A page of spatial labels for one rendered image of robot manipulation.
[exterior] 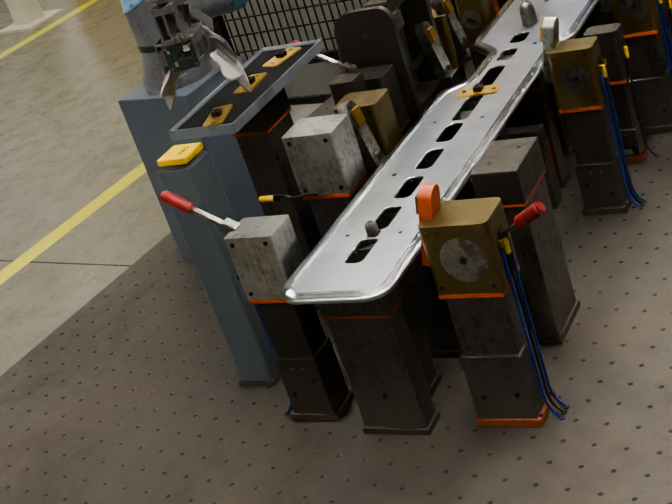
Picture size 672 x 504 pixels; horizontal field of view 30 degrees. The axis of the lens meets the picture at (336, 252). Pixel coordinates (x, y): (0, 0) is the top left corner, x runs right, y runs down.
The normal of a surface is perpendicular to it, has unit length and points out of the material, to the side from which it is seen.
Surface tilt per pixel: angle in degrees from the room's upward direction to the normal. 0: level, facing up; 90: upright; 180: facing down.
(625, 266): 0
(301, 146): 90
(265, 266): 90
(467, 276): 90
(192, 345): 0
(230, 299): 90
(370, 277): 0
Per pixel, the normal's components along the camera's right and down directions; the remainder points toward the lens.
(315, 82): -0.51, 0.52
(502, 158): -0.30, -0.85
